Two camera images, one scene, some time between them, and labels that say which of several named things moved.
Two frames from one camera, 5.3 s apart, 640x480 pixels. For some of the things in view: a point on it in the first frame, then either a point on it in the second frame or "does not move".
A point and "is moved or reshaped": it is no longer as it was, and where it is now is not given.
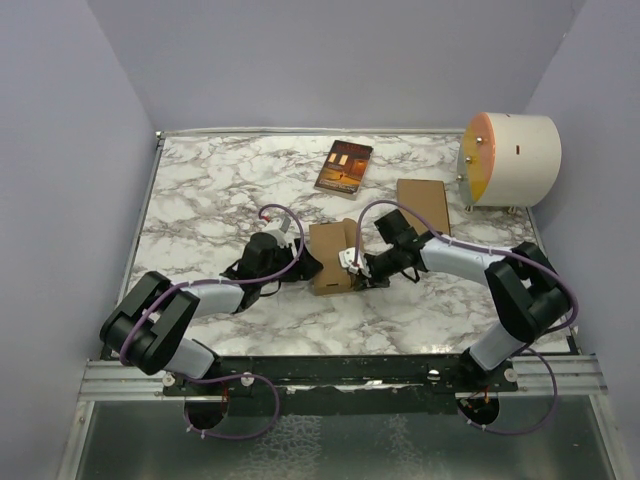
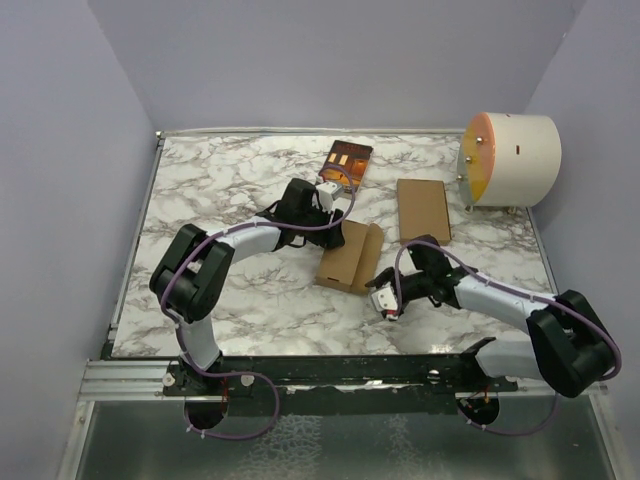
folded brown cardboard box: x=429 y=197 does not move
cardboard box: x=327 y=240 is moved or reshaped
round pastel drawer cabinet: x=509 y=160 does not move
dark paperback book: x=343 y=169 does not move
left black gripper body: x=283 y=256 to x=317 y=217
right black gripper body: x=386 y=263 to x=414 y=286
